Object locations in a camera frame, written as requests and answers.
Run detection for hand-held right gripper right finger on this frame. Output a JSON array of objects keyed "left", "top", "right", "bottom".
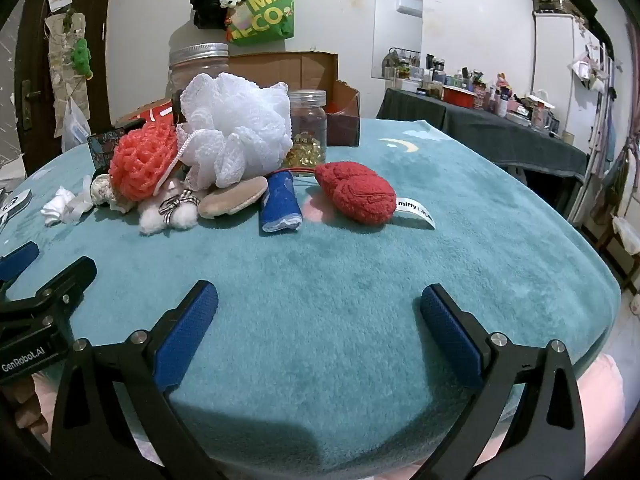
[{"left": 420, "top": 282, "right": 588, "bottom": 480}]

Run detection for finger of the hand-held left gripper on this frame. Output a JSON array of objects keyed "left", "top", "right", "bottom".
[
  {"left": 0, "top": 256, "right": 98, "bottom": 333},
  {"left": 0, "top": 241, "right": 41, "bottom": 291}
]

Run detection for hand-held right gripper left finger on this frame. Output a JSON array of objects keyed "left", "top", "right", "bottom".
[{"left": 50, "top": 280, "right": 226, "bottom": 480}]

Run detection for white cloth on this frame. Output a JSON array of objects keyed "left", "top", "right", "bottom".
[{"left": 41, "top": 186, "right": 76, "bottom": 226}]

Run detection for beige crochet scrunchie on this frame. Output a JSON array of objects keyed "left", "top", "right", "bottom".
[{"left": 90, "top": 174, "right": 136, "bottom": 211}]

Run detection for white fluffy plush with bow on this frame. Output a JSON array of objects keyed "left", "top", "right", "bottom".
[{"left": 137, "top": 180, "right": 201, "bottom": 235}]

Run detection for coral mesh bath pouf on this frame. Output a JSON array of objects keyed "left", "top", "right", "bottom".
[{"left": 108, "top": 121, "right": 180, "bottom": 203}]

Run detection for beige round powder puff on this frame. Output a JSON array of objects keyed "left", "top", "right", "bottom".
[{"left": 197, "top": 176, "right": 269, "bottom": 219}]

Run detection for blue cloth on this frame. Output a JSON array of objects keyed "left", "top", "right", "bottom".
[{"left": 259, "top": 171, "right": 303, "bottom": 233}]

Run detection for red plush rabbit charm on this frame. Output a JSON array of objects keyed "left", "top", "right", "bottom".
[{"left": 314, "top": 161, "right": 436, "bottom": 231}]

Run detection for white mesh bath pouf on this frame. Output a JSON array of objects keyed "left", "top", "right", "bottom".
[{"left": 155, "top": 72, "right": 293, "bottom": 196}]

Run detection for cardboard box red inside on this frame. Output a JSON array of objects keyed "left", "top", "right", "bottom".
[{"left": 112, "top": 51, "right": 361, "bottom": 148}]

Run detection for person's left hand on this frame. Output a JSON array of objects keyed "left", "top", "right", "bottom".
[{"left": 0, "top": 377, "right": 51, "bottom": 445}]

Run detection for patterned tin box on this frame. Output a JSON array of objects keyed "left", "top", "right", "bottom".
[{"left": 87, "top": 129, "right": 136, "bottom": 171}]

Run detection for person's pink clothing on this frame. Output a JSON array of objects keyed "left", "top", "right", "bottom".
[{"left": 575, "top": 352, "right": 626, "bottom": 461}]

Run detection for clear hanging organizer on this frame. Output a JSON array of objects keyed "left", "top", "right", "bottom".
[{"left": 44, "top": 10, "right": 93, "bottom": 151}]

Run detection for table with dark cloth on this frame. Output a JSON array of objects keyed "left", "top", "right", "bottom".
[{"left": 376, "top": 87, "right": 591, "bottom": 211}]

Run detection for dark wooden door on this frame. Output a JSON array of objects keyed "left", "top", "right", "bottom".
[{"left": 15, "top": 0, "right": 118, "bottom": 161}]

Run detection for green frog toy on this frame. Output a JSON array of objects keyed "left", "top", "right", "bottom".
[{"left": 70, "top": 39, "right": 95, "bottom": 80}]

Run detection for red basin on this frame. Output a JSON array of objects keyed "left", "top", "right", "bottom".
[{"left": 442, "top": 85, "right": 476, "bottom": 108}]

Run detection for small clear jar yellow capsules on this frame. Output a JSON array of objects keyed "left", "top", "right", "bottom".
[{"left": 282, "top": 89, "right": 328, "bottom": 168}]

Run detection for large clear jar metal lid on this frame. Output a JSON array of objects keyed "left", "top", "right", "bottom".
[{"left": 167, "top": 42, "right": 231, "bottom": 106}]

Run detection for cluttered side table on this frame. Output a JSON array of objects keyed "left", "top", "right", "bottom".
[{"left": 382, "top": 47, "right": 561, "bottom": 133}]

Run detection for white refrigerator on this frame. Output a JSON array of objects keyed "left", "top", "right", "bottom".
[{"left": 530, "top": 10, "right": 616, "bottom": 221}]

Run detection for green tote bag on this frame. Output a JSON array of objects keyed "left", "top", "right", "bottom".
[{"left": 225, "top": 0, "right": 296, "bottom": 46}]

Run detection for patterned storage case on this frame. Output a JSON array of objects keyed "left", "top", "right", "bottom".
[{"left": 531, "top": 0, "right": 576, "bottom": 16}]

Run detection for dark clothes pile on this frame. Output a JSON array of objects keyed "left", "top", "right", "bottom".
[{"left": 555, "top": 0, "right": 613, "bottom": 46}]

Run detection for wall mirror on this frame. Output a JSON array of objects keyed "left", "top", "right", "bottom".
[{"left": 371, "top": 0, "right": 423, "bottom": 81}]

